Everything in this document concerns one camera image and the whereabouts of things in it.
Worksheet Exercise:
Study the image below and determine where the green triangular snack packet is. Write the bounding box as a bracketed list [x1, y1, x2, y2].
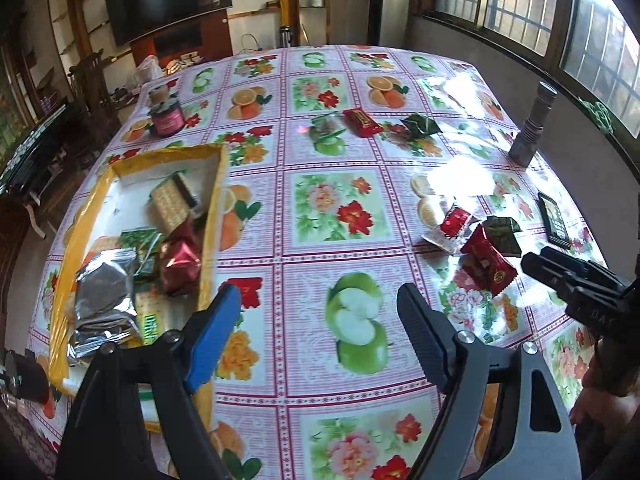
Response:
[483, 216, 522, 258]

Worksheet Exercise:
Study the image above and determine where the silver foil snack bag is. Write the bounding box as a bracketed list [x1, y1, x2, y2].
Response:
[67, 248, 141, 365]

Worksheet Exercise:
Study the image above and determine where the red pyramid snack packet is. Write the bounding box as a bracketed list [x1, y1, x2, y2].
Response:
[158, 217, 202, 297]

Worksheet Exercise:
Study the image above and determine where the green white snack packet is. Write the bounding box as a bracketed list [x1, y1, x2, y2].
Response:
[118, 228, 164, 283]

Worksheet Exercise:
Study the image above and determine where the green edged cracker pack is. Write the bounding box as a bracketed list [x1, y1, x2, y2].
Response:
[150, 171, 202, 234]

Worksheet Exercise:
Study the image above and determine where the orange soda cracker pack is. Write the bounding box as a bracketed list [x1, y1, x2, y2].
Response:
[82, 235, 119, 264]

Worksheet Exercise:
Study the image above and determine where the person's right hand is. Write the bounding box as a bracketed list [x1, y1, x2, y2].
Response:
[570, 356, 639, 445]

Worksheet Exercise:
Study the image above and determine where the dark green biscuit bar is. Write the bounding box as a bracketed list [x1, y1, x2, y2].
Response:
[537, 192, 570, 249]

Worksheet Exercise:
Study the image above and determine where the red round-logo candy packet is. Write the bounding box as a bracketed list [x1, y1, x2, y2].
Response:
[460, 226, 518, 297]

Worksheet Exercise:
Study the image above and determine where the red white small packet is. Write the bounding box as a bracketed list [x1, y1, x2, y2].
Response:
[422, 203, 480, 255]

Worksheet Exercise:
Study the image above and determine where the grey metal flashlight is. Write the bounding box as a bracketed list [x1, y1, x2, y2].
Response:
[509, 80, 558, 168]

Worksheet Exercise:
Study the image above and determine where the yellow rimmed white tray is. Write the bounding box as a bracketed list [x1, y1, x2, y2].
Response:
[48, 142, 230, 434]

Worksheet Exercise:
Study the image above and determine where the dark green pyramid snack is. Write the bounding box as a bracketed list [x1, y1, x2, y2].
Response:
[400, 113, 442, 140]

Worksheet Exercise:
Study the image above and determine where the floral fruit tablecloth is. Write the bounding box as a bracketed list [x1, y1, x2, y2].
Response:
[28, 46, 601, 479]

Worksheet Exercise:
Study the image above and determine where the black piano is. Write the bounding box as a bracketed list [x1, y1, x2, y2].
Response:
[1, 100, 77, 197]

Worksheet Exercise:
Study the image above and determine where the window with metal grille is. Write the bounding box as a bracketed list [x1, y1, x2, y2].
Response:
[413, 0, 639, 141]

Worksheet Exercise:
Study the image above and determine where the red candy bar wrapper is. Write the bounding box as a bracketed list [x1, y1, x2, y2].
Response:
[343, 107, 383, 138]

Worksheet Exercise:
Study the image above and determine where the clear green snack packet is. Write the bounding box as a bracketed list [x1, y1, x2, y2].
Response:
[309, 112, 346, 144]

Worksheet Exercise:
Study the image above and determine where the pink labelled jar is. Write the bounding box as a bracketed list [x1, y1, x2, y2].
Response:
[149, 96, 186, 138]

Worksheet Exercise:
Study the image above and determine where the dark wooden chair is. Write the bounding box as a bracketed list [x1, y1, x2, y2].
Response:
[68, 49, 120, 143]

